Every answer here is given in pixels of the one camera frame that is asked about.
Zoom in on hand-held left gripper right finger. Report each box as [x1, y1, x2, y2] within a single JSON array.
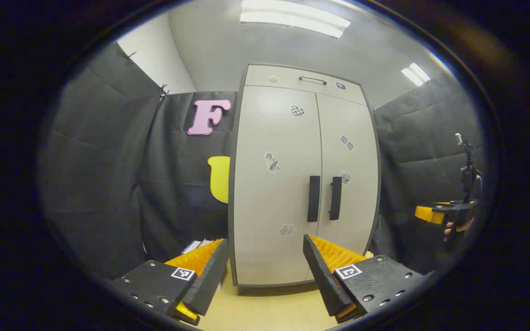
[[303, 234, 426, 324]]

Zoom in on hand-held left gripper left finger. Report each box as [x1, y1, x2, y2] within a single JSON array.
[[111, 238, 230, 326]]

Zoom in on grey shoe cabinet door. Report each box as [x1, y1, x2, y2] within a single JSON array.
[[311, 94, 380, 281]]

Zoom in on grey double-door shoe cabinet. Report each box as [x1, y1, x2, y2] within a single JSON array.
[[227, 63, 381, 295]]

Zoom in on black backdrop cloth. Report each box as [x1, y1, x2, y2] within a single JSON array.
[[37, 40, 486, 281]]

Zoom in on ceiling light panel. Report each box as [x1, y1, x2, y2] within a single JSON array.
[[401, 63, 431, 86], [240, 0, 351, 39]]

